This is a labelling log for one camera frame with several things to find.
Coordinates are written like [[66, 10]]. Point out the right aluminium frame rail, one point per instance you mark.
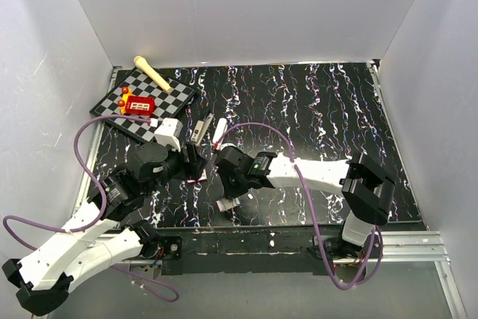
[[410, 246]]

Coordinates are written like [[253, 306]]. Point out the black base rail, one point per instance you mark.
[[239, 249]]

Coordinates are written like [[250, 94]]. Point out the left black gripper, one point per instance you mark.
[[193, 168]]

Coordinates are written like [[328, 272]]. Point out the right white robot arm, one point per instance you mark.
[[367, 188]]

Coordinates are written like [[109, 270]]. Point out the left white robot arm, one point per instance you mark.
[[43, 287]]

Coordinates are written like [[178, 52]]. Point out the red yellow toy bus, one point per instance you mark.
[[135, 105]]

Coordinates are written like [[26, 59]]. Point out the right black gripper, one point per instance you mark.
[[231, 192]]

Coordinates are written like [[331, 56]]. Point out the red white staple box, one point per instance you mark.
[[202, 178]]

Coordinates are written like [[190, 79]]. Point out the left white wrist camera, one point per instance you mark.
[[167, 134]]

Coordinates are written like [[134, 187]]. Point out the open staple box tray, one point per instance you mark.
[[227, 204]]

